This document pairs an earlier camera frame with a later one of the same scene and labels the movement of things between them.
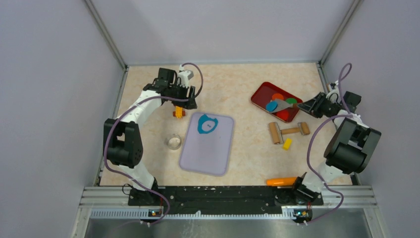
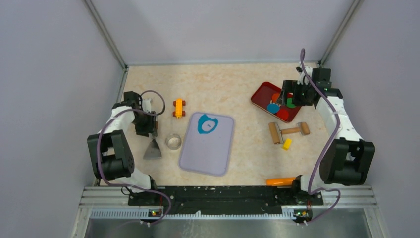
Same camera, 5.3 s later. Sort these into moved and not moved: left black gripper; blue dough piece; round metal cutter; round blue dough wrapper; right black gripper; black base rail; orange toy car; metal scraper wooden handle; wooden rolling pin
Moved: metal scraper wooden handle; left black gripper; right black gripper
Not moved: round blue dough wrapper; blue dough piece; round metal cutter; black base rail; wooden rolling pin; orange toy car
